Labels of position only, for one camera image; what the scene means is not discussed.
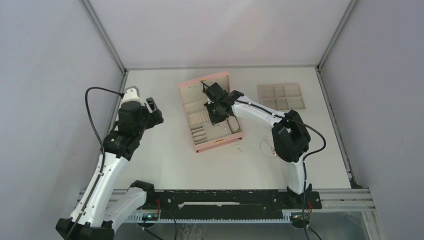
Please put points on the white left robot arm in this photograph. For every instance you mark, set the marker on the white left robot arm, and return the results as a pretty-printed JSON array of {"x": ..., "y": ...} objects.
[{"x": 92, "y": 218}]

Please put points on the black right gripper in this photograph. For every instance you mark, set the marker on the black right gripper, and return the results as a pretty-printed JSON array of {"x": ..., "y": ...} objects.
[{"x": 214, "y": 120}]

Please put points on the beige divided tray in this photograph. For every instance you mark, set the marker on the beige divided tray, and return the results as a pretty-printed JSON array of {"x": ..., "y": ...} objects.
[{"x": 281, "y": 97}]

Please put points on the pink jewelry box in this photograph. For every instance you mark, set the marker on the pink jewelry box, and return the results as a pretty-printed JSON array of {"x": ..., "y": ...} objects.
[{"x": 206, "y": 136}]

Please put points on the beige oval watch pillow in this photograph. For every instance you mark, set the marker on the beige oval watch pillow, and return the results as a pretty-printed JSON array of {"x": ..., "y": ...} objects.
[{"x": 233, "y": 124}]

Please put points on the white slotted cable duct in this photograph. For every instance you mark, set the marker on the white slotted cable duct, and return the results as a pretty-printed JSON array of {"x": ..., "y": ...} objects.
[{"x": 149, "y": 217}]

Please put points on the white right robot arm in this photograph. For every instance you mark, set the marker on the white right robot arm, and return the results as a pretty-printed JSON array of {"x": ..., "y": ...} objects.
[{"x": 289, "y": 134}]

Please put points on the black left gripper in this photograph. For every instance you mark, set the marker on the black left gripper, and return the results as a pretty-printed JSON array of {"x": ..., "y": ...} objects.
[{"x": 155, "y": 117}]

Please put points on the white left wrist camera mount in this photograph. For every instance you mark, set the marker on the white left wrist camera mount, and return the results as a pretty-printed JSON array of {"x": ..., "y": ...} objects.
[{"x": 131, "y": 94}]

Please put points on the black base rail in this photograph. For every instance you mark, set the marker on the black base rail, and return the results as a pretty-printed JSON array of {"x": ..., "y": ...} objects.
[{"x": 278, "y": 199}]

